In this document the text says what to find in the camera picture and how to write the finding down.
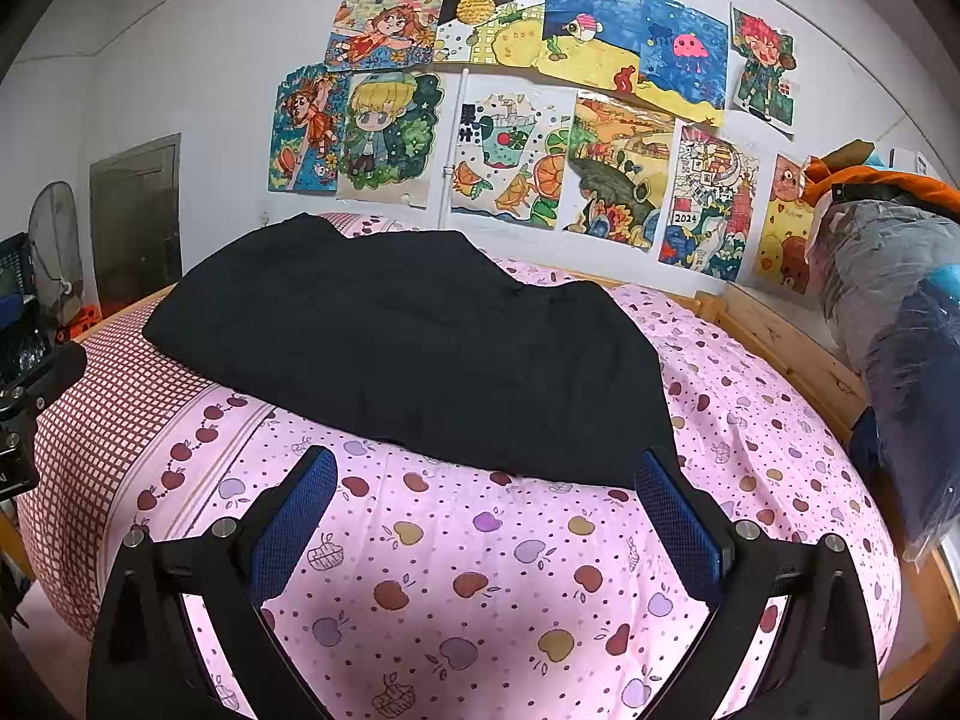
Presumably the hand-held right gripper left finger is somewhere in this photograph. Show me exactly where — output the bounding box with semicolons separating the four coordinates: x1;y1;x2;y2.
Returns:
86;446;338;720

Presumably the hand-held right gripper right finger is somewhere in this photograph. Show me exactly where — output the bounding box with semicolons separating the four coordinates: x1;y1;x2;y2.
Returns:
634;448;882;720

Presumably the black jacket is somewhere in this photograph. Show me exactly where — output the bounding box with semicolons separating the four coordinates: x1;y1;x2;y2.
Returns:
142;212;680;490

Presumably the clear plastic bag of clothes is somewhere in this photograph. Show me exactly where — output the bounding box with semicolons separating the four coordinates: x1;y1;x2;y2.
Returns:
806;195;960;565

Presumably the orange plastic object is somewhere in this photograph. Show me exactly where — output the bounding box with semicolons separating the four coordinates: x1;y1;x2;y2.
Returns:
55;304;103;343

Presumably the pink apple print quilt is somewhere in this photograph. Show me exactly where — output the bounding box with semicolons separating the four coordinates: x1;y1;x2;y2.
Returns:
15;211;901;720

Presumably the black standing fan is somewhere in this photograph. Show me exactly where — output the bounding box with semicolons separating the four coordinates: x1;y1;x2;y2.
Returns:
26;181;86;302

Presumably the grey door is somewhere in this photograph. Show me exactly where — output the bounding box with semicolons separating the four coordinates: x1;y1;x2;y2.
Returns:
89;133;183;316

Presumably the yellow bear drawing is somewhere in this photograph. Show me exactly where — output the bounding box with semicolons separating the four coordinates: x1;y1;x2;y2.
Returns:
753;154;826;293

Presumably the city and whale drawing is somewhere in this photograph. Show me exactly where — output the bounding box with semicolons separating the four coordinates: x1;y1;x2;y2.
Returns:
658;120;761;283

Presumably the landscape drawing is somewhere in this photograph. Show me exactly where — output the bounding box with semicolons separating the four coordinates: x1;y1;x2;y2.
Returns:
562;90;677;251

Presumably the orange girl blue background drawing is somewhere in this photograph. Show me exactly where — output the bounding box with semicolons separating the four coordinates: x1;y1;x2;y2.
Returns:
268;65;351;194

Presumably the blond figure drawing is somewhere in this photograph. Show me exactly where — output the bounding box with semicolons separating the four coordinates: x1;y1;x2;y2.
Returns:
336;71;448;208

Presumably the orange cloth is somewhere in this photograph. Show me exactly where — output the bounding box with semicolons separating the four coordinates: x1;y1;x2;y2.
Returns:
799;139;960;220

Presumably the juice drink drawing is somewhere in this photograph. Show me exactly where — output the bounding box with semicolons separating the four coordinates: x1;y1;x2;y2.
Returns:
449;82;575;230

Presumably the pink jellyfish drawing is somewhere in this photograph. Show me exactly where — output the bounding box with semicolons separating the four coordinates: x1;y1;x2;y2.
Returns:
637;0;734;128

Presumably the girl in orange dress drawing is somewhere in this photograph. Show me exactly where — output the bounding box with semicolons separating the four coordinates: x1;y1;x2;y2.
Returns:
325;0;446;73

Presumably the wooden bed frame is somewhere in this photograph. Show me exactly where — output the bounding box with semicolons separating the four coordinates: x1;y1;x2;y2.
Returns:
71;281;960;706

